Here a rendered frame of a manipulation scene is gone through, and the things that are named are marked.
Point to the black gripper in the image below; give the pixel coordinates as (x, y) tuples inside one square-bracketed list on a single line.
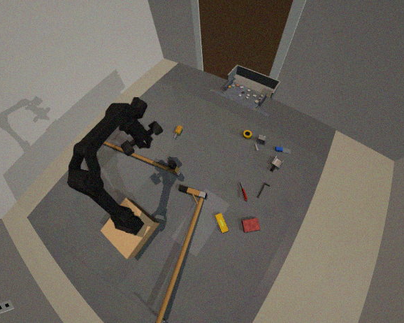
[(140, 136)]

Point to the yellow ring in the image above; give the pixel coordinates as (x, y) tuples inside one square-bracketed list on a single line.
[(247, 134)]

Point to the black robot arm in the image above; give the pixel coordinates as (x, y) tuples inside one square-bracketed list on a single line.
[(90, 182)]

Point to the red flat block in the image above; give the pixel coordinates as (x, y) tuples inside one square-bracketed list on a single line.
[(251, 225)]

